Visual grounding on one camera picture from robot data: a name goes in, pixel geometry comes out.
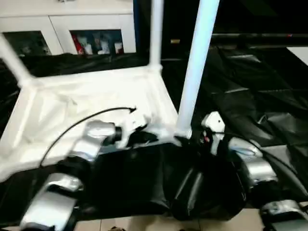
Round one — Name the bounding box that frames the white plastic table leg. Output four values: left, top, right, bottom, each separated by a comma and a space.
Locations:
173, 0, 221, 141
148, 0, 166, 73
0, 33, 35, 88

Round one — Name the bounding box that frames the white plastic table top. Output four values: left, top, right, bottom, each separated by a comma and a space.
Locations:
0, 66, 186, 181

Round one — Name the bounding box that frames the white glass door cabinet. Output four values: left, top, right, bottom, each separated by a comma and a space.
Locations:
0, 0, 138, 56

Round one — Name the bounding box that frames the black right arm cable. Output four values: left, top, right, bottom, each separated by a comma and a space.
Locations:
216, 132, 308, 194

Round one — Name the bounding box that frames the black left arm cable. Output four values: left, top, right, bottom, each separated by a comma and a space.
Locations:
38, 107, 138, 170

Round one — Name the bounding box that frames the black table mat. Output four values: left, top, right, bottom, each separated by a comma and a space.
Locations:
0, 46, 308, 223

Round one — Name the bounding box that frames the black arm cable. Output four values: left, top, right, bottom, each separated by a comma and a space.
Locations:
38, 107, 138, 170
216, 132, 308, 194

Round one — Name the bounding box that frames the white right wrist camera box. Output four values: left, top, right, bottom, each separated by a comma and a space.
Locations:
199, 111, 226, 155

